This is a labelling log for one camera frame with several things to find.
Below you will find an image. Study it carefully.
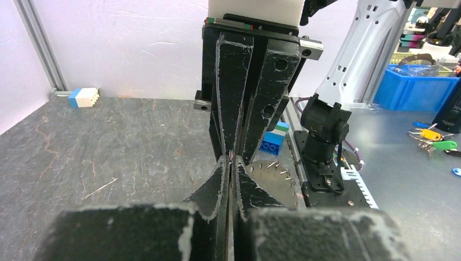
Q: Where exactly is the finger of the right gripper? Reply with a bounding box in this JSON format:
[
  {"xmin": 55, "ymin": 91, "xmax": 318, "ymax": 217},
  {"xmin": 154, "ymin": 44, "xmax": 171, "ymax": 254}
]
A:
[
  {"xmin": 209, "ymin": 32, "xmax": 254, "ymax": 159},
  {"xmin": 240, "ymin": 39, "xmax": 301, "ymax": 164}
]

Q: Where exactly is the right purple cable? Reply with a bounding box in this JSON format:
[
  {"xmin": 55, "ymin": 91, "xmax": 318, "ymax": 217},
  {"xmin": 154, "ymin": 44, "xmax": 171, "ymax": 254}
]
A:
[{"xmin": 295, "ymin": 96, "xmax": 365, "ymax": 170}]

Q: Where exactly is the yellow key tag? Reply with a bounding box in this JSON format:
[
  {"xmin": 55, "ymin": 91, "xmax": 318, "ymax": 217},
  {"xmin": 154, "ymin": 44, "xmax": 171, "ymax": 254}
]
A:
[{"xmin": 419, "ymin": 129, "xmax": 442, "ymax": 141}]

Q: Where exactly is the blue plastic bin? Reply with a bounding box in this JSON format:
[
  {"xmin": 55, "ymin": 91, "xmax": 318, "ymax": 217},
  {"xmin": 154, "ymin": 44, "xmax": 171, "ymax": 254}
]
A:
[{"xmin": 374, "ymin": 65, "xmax": 459, "ymax": 112}]

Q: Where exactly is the blue white toy brick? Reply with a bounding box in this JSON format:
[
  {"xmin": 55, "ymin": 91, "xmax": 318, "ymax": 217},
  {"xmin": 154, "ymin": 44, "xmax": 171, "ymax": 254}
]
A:
[{"xmin": 67, "ymin": 88, "xmax": 100, "ymax": 108}]

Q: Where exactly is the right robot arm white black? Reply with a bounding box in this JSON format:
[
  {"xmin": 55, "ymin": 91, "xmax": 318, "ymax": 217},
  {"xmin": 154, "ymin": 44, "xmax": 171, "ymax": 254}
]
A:
[{"xmin": 196, "ymin": 1, "xmax": 411, "ymax": 194}]

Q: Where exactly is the blue key tag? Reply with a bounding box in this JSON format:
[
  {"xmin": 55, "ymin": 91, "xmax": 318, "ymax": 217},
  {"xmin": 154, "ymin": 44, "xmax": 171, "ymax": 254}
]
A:
[{"xmin": 452, "ymin": 168, "xmax": 461, "ymax": 177}]

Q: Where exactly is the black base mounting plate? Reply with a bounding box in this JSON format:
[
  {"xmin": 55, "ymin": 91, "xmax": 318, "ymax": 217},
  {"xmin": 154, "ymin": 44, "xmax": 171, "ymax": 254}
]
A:
[{"xmin": 291, "ymin": 130, "xmax": 378, "ymax": 209}]

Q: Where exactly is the green key tag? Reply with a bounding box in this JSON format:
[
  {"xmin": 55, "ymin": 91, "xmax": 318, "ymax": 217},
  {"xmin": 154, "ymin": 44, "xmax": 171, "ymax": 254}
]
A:
[{"xmin": 432, "ymin": 140, "xmax": 458, "ymax": 151}]

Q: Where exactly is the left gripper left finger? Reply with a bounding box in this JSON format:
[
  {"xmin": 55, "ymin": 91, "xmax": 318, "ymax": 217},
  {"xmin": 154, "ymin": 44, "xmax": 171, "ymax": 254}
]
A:
[{"xmin": 34, "ymin": 156, "xmax": 230, "ymax": 260}]

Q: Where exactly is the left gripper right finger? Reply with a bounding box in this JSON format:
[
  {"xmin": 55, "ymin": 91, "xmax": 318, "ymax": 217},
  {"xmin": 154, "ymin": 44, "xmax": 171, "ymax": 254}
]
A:
[{"xmin": 230, "ymin": 156, "xmax": 411, "ymax": 260}]

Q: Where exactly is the blue green toy brick stack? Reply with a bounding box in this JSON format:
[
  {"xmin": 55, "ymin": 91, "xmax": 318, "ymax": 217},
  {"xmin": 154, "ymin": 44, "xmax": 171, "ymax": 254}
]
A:
[{"xmin": 259, "ymin": 121, "xmax": 290, "ymax": 156}]

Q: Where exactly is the dark bottle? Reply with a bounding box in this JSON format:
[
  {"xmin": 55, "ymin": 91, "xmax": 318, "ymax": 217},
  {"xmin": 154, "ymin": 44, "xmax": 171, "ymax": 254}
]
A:
[{"xmin": 432, "ymin": 78, "xmax": 460, "ymax": 134}]

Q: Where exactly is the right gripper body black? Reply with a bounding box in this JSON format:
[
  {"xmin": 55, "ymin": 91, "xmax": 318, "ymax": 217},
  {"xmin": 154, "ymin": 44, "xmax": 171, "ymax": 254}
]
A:
[{"xmin": 194, "ymin": 14, "xmax": 323, "ymax": 132}]

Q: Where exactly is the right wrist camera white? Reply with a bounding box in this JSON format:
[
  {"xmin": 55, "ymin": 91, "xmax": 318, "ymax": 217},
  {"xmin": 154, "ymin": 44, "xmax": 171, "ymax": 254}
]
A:
[{"xmin": 208, "ymin": 0, "xmax": 304, "ymax": 26}]

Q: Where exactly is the black key tag on bench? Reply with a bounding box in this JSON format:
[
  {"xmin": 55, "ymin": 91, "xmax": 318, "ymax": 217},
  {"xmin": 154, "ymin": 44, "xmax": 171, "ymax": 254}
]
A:
[{"xmin": 444, "ymin": 149, "xmax": 461, "ymax": 158}]

